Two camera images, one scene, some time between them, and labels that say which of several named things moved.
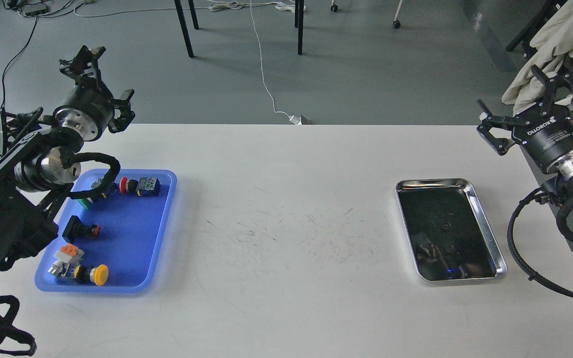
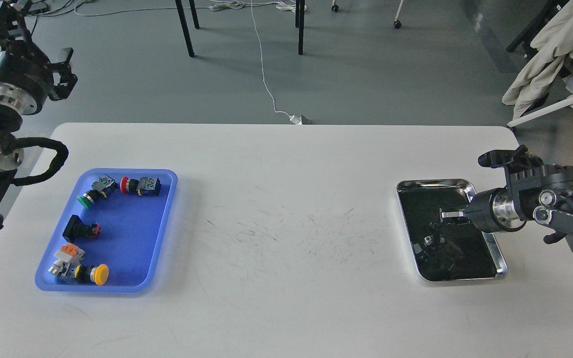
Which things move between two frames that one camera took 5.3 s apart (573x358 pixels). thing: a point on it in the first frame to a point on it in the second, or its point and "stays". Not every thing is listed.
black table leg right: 301,21 stays
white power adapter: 295,120 stays
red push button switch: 145,186 stays
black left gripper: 90,107 to 18,79
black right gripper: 555,141 to 494,211
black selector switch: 76,229 stays
